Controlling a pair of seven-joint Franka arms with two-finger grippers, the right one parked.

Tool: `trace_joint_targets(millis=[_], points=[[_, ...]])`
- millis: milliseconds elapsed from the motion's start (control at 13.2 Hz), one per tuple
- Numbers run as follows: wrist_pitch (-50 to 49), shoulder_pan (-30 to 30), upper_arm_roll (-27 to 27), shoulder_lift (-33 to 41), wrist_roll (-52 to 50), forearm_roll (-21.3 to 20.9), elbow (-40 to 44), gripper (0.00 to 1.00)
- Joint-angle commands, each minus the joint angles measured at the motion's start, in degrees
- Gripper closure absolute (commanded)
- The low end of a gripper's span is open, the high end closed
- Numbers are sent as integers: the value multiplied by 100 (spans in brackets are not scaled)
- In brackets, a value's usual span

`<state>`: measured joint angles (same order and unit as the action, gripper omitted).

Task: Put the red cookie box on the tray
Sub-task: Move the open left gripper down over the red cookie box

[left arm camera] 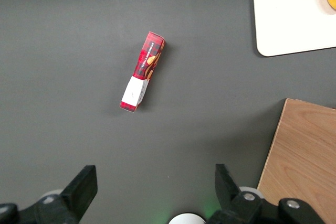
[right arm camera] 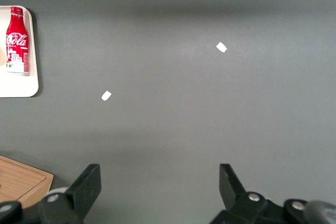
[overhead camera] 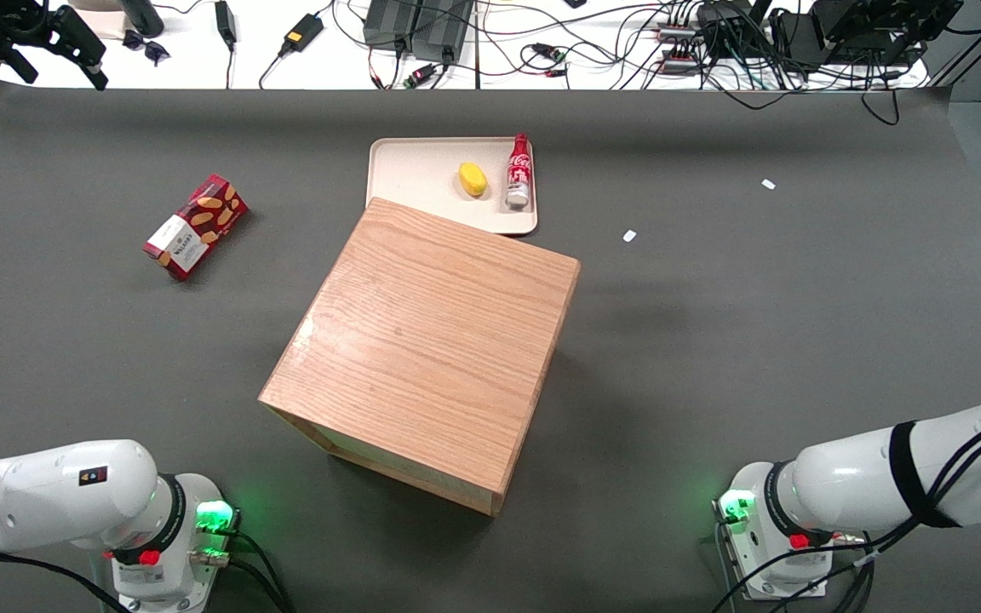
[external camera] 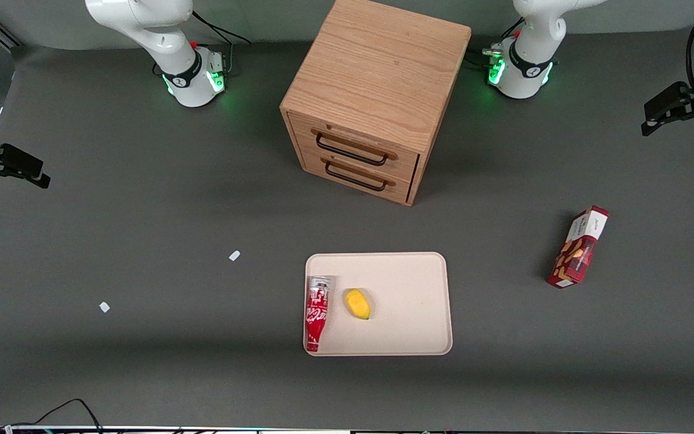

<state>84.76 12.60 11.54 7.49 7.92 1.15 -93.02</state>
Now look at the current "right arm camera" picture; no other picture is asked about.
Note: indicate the wooden two-drawer cabinet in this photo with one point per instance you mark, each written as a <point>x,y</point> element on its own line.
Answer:
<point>18,179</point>

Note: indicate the cream plastic tray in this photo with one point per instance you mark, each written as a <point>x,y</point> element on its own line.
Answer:
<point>32,82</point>

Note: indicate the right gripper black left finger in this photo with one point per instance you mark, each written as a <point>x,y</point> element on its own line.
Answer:
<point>88,187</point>

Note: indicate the red cola bottle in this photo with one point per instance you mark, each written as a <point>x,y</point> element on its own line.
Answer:
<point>17,40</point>

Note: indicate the small white tape piece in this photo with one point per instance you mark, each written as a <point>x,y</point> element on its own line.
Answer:
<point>106,95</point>
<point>221,47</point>

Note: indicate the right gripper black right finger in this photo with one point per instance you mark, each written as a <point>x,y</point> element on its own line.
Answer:
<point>231,190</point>

